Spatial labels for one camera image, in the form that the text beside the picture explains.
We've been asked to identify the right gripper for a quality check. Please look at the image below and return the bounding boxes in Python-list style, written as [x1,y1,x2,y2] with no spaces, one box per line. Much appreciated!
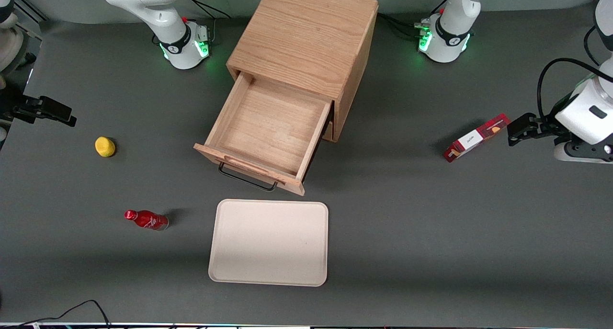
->
[0,87,77,127]

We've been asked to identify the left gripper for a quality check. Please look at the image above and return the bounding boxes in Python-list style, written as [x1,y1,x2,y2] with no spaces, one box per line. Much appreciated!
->
[508,78,613,147]

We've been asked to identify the oak wooden drawer cabinet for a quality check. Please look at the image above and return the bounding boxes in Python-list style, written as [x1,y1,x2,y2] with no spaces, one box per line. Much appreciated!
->
[226,0,379,143]

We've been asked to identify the red and white snack box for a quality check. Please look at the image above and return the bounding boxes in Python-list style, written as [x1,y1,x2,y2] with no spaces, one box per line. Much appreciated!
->
[443,113,511,163]

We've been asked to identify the yellow lemon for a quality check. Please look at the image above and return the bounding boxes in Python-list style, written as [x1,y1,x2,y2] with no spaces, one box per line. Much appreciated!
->
[95,136,116,158]

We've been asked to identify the beige round background object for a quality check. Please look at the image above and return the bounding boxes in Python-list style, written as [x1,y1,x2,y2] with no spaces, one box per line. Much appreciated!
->
[0,11,25,73]

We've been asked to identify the red soda bottle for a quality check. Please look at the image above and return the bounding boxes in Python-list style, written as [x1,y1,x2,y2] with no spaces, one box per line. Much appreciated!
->
[124,210,169,231]

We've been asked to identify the beige rectangular tray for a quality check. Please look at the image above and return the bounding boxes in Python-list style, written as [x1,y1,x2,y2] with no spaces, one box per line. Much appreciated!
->
[208,199,329,287]

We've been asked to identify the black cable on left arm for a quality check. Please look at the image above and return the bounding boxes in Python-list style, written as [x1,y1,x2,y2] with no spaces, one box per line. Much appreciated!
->
[536,25,613,124]

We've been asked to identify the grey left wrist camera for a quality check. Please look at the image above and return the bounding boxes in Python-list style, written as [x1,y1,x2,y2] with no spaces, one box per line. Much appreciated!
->
[554,141,613,164]

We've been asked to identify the black left arm base cables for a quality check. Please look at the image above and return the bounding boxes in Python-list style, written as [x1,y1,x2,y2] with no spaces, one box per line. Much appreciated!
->
[377,0,447,38]

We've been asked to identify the black arm base cables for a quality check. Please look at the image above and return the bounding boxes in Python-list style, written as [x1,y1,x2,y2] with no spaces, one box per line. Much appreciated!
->
[183,0,231,45]
[377,0,447,38]

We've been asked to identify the black right arm base cables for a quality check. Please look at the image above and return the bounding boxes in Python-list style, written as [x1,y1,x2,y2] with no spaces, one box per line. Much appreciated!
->
[183,0,231,45]

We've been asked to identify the thin black loose cable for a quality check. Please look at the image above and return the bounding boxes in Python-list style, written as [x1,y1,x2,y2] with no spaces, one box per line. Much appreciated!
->
[0,300,112,329]

